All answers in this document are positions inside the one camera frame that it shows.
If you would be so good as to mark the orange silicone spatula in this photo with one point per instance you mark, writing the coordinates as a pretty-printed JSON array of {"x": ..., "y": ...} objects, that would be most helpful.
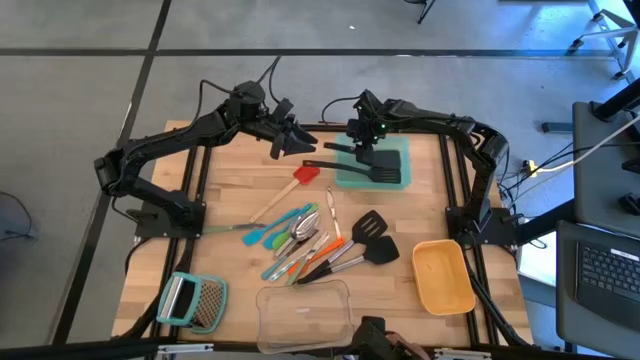
[{"x": 330, "y": 250}]

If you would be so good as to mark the yellow power plug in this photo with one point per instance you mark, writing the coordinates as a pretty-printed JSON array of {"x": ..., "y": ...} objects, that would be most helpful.
[{"x": 530, "y": 167}]

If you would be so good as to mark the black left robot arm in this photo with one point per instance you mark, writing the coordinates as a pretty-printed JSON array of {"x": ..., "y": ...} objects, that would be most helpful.
[{"x": 165, "y": 140}]

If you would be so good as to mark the silver rig bracket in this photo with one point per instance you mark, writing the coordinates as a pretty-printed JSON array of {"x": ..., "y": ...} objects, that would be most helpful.
[
  {"x": 462, "y": 354},
  {"x": 185, "y": 348}
]

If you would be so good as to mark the black slanted support beam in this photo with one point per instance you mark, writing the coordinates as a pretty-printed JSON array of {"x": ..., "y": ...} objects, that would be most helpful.
[{"x": 545, "y": 222}]

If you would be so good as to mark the teal box grater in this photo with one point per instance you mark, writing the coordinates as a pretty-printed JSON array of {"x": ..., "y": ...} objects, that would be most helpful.
[{"x": 192, "y": 302}]

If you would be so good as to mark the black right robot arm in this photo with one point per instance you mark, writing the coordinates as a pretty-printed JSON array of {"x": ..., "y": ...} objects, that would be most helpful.
[{"x": 450, "y": 125}]

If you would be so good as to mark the black aluminium table frame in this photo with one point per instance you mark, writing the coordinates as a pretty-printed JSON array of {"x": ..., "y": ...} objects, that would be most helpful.
[{"x": 332, "y": 128}]

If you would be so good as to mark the black desk device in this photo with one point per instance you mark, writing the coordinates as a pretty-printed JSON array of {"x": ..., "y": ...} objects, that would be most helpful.
[{"x": 631, "y": 204}]

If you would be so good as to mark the black horizontal rig bar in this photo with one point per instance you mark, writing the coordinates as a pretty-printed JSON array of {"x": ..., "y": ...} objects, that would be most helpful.
[{"x": 75, "y": 348}]

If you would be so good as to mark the black desk beam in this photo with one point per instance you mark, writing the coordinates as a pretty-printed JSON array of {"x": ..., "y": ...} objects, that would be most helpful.
[{"x": 620, "y": 105}]

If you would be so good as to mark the black laptop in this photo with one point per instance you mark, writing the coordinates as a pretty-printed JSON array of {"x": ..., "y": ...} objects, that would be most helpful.
[{"x": 610, "y": 270}]

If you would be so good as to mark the grey desk surface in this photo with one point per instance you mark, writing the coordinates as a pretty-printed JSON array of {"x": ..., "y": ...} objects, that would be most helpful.
[
  {"x": 600, "y": 190},
  {"x": 567, "y": 300}
]

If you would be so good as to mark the black tripod leg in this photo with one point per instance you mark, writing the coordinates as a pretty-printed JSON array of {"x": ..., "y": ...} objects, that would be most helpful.
[{"x": 426, "y": 11}]

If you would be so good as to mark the person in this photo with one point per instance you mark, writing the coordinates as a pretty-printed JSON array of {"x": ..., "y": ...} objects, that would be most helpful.
[{"x": 380, "y": 342}]

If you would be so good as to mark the teal plastic container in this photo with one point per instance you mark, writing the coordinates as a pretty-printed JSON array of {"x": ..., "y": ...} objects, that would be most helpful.
[{"x": 350, "y": 182}]

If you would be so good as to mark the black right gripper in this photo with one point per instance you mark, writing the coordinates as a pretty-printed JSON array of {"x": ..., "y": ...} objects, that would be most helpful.
[{"x": 367, "y": 125}]

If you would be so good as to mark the yellow plastic container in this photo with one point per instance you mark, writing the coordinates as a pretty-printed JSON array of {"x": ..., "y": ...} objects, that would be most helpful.
[{"x": 442, "y": 280}]

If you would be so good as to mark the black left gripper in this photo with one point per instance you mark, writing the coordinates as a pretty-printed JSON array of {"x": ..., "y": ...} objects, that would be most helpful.
[{"x": 280, "y": 125}]

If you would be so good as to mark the clear plastic container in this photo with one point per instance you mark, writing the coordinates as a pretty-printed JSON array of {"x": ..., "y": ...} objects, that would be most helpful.
[{"x": 305, "y": 325}]

